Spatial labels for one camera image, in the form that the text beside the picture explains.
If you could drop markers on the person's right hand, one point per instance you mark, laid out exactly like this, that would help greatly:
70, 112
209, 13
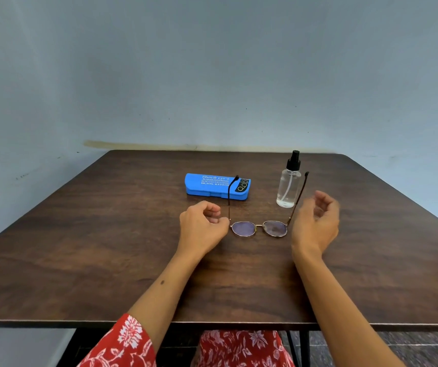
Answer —
314, 233

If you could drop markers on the person's left hand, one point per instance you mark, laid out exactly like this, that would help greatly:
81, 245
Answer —
198, 229

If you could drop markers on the person's left thumb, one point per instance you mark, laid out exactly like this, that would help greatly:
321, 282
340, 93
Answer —
221, 224

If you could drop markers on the person's right thumb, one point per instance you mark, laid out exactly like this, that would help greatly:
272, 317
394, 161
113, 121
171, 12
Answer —
305, 210

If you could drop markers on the person's right forearm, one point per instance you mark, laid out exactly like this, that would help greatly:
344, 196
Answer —
341, 309

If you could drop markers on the person's left forearm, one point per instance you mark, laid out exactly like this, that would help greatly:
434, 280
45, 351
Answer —
167, 286

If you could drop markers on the thin metal-framed eyeglasses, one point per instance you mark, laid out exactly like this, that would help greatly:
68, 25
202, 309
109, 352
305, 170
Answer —
243, 228

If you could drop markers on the clear spray bottle black nozzle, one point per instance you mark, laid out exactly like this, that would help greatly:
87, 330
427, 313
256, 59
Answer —
288, 187

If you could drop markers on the blue plastic eyeglasses case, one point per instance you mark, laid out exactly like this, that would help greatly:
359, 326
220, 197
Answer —
207, 185

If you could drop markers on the red floral garment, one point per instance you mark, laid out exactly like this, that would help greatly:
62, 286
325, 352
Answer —
127, 340

